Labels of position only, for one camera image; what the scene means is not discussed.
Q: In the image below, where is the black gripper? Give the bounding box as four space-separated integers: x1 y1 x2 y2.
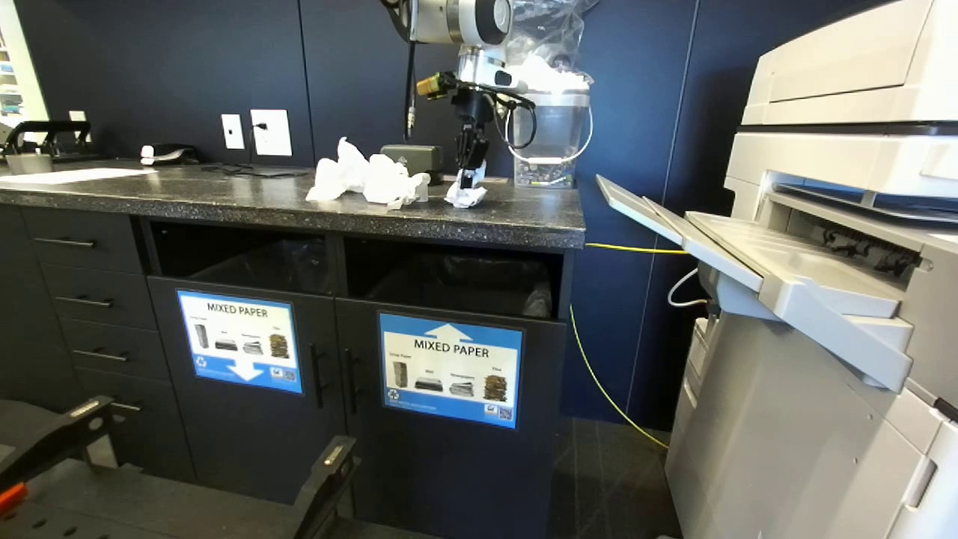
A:
412 45 533 186

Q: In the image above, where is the small white paper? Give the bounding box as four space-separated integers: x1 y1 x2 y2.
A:
442 174 488 210

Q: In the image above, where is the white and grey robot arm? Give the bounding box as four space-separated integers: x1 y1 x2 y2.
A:
379 0 533 187

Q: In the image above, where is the right mixed paper bin label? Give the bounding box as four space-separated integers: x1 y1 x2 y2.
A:
377 310 524 430

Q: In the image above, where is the mixed paper bin label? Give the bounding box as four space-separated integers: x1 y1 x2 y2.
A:
177 291 303 394
377 310 524 430

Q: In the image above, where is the left mixed paper bin label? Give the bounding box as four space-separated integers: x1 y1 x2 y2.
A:
177 291 303 394

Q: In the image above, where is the dark grey small box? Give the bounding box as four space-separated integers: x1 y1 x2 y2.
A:
379 144 440 174

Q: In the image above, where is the clear plastic bucket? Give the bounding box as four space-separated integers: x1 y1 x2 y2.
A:
506 90 593 187

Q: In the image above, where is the clear plastic bag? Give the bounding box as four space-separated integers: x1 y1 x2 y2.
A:
490 0 597 109

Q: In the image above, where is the large crumpled white paper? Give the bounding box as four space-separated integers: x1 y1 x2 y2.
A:
309 138 367 199

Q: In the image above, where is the white power outlet plate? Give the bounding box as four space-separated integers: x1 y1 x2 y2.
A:
250 108 292 157

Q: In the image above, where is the white data outlet plate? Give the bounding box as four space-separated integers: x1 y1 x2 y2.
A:
217 112 244 150

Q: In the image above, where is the black cabinet with drawers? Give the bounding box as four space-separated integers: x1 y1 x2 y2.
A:
0 168 584 539

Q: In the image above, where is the black hole punch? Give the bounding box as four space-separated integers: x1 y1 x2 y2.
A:
2 120 93 163

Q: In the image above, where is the large white office printer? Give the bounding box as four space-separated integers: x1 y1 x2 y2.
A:
597 0 958 539

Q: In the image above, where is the black cart frame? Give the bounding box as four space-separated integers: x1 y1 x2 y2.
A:
0 394 358 539

